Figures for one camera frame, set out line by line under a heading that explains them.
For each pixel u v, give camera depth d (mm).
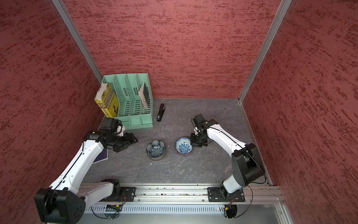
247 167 436
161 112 1095
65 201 370
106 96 898
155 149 849
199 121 699
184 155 831
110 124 616
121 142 677
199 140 728
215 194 738
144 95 1027
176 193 758
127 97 1169
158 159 809
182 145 878
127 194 732
